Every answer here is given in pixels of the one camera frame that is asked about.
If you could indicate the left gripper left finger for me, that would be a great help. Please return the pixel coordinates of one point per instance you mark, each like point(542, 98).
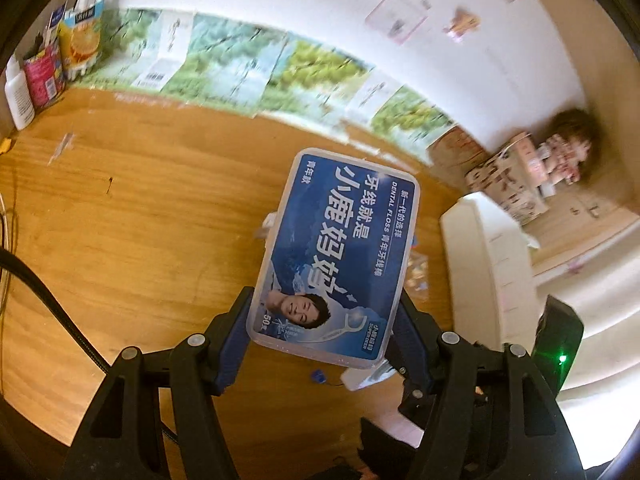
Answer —
point(235, 340)

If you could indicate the pink cylinder can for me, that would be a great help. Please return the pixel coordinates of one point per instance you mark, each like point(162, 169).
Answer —
point(45, 76)

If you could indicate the clear cartoon phone case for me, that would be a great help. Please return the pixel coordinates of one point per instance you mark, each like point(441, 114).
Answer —
point(416, 280)

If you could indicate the pink round tin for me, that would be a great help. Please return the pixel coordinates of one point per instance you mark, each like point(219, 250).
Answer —
point(525, 153)

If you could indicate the white spray bottle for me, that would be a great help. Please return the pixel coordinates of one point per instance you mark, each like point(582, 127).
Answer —
point(17, 95)

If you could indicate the orange juice carton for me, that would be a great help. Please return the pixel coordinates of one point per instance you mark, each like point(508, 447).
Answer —
point(79, 35)

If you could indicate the grape print cardboard sheet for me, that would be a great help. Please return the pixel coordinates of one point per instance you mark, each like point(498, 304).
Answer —
point(248, 69)

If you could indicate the beige lettered storage bag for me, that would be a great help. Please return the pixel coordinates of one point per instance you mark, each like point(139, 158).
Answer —
point(504, 180)

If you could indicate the white cube charger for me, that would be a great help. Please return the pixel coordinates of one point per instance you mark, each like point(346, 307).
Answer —
point(268, 229)

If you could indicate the brown cardboard panel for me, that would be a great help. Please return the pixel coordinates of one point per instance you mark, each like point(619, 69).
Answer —
point(453, 155)

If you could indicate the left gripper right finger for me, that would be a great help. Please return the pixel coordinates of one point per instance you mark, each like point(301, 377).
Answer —
point(413, 348)

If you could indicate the blue dental floss box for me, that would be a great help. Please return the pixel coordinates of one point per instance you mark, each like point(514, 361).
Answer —
point(335, 260)

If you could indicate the white plastic bin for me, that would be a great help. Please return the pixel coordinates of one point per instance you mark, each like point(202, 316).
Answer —
point(492, 288)

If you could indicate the brown-haired rag doll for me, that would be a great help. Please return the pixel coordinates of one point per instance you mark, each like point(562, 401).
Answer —
point(572, 147)

